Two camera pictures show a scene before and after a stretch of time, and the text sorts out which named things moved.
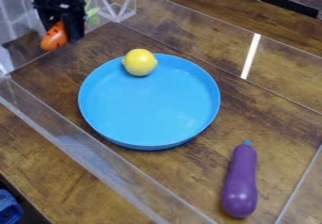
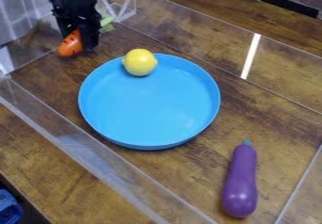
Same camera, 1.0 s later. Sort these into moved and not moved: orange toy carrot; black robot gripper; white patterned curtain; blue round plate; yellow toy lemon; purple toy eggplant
Moved: orange toy carrot; black robot gripper
Not moved: purple toy eggplant; white patterned curtain; blue round plate; yellow toy lemon
